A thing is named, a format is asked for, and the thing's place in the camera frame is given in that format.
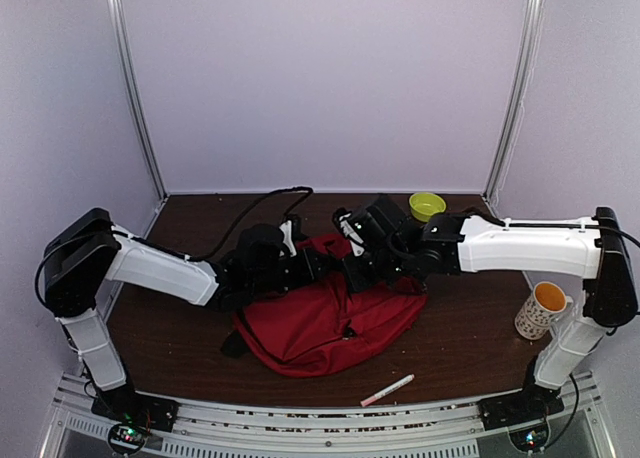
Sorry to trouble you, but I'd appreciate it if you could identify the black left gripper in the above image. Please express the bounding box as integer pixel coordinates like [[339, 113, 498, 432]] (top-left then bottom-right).
[[250, 247, 336, 297]]

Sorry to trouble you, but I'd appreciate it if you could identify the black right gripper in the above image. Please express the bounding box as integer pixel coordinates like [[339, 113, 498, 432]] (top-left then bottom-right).
[[337, 247, 411, 295]]

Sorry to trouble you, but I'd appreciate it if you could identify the red student backpack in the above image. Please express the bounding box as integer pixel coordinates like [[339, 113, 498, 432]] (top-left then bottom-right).
[[221, 234, 428, 378]]

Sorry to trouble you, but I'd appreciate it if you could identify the pink capped white marker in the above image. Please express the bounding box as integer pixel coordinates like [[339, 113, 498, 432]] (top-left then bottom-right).
[[360, 374, 415, 407]]

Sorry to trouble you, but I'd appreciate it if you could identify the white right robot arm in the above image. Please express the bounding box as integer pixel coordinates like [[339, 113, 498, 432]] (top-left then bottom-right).
[[334, 205, 639, 420]]

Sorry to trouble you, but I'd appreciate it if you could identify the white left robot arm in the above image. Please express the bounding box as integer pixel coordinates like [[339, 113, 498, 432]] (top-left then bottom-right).
[[34, 208, 331, 422]]

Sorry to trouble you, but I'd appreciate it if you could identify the yellow green plastic bowl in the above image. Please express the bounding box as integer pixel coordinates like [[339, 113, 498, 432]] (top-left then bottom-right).
[[409, 192, 447, 223]]

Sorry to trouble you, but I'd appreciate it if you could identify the patterned mug orange inside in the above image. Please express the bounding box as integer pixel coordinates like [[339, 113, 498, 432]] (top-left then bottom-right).
[[514, 281, 574, 341]]

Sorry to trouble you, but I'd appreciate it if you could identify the aluminium front rail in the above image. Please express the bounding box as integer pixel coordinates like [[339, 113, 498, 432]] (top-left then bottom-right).
[[39, 372, 619, 458]]

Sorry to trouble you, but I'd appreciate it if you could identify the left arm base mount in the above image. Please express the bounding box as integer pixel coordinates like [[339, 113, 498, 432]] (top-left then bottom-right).
[[91, 375, 179, 432]]

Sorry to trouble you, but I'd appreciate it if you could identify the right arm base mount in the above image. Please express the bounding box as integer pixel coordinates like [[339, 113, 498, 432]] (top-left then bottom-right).
[[478, 385, 565, 431]]

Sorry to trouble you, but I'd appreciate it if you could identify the right aluminium corner post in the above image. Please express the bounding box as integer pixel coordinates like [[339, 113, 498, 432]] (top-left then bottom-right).
[[483, 0, 545, 207]]

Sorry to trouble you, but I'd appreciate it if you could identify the aluminium corner post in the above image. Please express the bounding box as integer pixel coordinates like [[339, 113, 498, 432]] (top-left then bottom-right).
[[103, 0, 168, 204], [483, 0, 545, 207]]

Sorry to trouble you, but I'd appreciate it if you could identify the left aluminium corner post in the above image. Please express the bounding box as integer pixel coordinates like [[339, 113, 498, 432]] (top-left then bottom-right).
[[103, 0, 168, 204]]

